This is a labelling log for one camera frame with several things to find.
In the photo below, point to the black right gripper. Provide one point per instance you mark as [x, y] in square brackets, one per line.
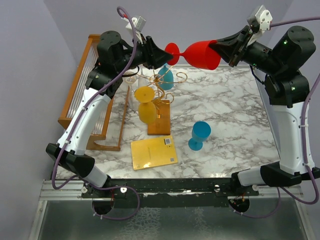
[232, 53]

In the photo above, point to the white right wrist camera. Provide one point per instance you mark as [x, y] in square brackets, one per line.
[259, 22]

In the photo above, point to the clear ribbed wine glass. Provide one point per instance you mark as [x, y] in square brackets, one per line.
[141, 78]

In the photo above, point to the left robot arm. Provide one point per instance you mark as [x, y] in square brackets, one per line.
[115, 57]

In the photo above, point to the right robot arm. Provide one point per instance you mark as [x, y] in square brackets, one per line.
[287, 90]

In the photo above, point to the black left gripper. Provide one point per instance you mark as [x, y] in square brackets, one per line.
[154, 56]

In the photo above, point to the blue plastic wine glass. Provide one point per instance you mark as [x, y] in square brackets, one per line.
[167, 80]
[201, 130]

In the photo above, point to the red plastic wine glass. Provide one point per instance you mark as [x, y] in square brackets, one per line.
[198, 55]

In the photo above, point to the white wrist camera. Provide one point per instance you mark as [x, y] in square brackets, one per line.
[259, 22]
[138, 22]

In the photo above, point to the gold wire wine glass rack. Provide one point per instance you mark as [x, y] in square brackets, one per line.
[162, 101]

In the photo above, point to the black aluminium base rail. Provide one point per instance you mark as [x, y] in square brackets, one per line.
[138, 193]

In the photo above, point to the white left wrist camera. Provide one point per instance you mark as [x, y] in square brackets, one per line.
[138, 22]

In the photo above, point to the yellow book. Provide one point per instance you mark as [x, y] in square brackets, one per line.
[153, 152]

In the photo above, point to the blue plastic wine glass front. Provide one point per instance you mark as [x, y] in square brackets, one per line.
[201, 130]

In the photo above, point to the yellow plastic wine glass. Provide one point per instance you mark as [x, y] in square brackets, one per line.
[146, 108]

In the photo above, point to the clear smooth wine glass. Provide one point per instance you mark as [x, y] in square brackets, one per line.
[131, 82]

